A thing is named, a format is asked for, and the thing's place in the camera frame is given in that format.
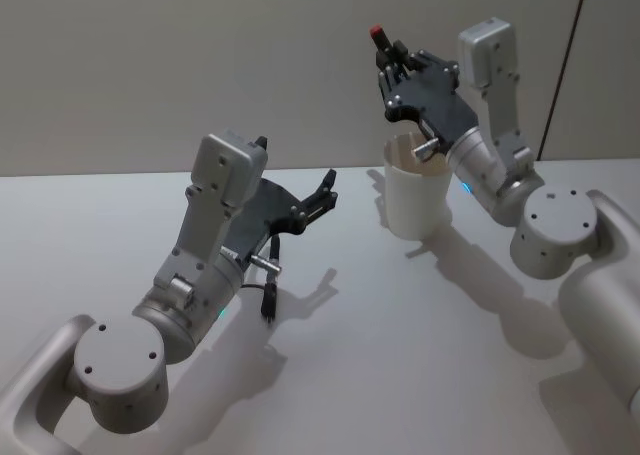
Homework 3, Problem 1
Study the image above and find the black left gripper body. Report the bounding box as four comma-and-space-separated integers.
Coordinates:
221, 177, 307, 267

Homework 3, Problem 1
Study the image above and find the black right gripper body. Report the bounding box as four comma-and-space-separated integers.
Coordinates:
383, 48, 480, 152

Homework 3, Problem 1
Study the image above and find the black marker with red cap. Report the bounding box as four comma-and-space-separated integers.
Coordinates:
369, 23, 396, 56

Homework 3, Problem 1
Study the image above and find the black cable with silver plug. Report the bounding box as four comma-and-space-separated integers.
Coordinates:
238, 234, 284, 322
411, 122, 442, 162

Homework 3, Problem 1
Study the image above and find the thin dark hanging cord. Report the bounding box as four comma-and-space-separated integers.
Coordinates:
541, 0, 587, 162

